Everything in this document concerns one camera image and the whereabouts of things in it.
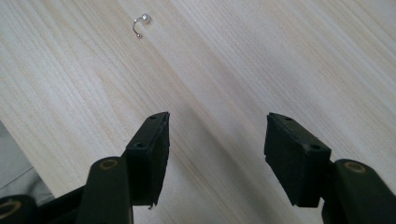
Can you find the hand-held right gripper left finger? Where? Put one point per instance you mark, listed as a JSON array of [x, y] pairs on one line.
[[148, 161]]

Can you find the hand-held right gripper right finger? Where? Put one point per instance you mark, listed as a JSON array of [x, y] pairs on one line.
[[292, 165]]

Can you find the silver pearl earring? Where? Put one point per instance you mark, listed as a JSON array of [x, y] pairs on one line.
[[144, 18]]

